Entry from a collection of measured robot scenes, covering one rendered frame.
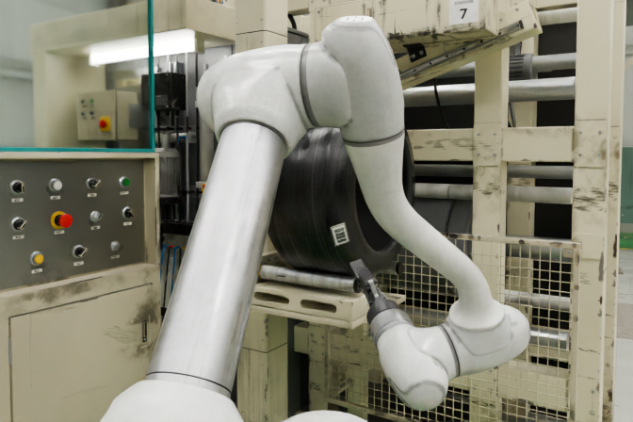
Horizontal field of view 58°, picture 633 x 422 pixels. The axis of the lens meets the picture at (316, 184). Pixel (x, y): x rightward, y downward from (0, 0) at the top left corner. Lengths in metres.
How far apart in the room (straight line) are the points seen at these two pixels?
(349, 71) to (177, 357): 0.45
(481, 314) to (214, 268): 0.57
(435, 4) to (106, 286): 1.33
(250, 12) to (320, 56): 1.07
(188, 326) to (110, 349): 1.23
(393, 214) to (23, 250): 1.11
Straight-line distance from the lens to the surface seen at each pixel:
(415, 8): 1.90
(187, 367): 0.66
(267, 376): 1.96
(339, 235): 1.51
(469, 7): 1.84
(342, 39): 0.84
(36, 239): 1.75
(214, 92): 0.90
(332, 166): 1.48
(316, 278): 1.66
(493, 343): 1.14
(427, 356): 1.10
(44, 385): 1.80
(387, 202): 0.93
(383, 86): 0.85
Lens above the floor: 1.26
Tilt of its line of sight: 3 degrees down
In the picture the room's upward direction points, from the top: straight up
